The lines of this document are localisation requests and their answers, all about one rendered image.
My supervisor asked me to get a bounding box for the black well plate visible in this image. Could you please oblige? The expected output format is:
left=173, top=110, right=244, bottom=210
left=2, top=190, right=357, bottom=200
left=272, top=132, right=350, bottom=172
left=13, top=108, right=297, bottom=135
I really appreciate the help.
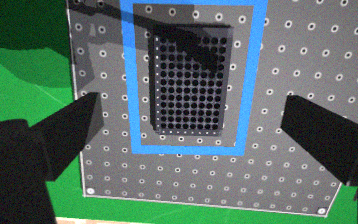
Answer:
left=153, top=25, right=234, bottom=137

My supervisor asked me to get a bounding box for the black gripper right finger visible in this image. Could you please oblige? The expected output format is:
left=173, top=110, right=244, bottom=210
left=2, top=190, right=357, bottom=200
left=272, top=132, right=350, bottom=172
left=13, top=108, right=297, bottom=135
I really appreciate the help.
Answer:
left=280, top=95, right=358, bottom=187

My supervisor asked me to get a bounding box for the blue tape outline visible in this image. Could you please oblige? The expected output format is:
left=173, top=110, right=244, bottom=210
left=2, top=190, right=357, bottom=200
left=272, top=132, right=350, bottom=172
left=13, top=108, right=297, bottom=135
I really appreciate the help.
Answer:
left=120, top=0, right=268, bottom=155

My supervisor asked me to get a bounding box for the grey perforated base plate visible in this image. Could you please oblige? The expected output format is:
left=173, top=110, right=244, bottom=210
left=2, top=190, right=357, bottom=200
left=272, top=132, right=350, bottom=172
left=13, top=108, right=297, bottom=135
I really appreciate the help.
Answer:
left=64, top=0, right=358, bottom=218

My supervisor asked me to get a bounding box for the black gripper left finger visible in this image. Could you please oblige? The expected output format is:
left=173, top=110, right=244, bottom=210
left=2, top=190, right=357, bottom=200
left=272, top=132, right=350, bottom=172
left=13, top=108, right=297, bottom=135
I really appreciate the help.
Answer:
left=0, top=92, right=104, bottom=224

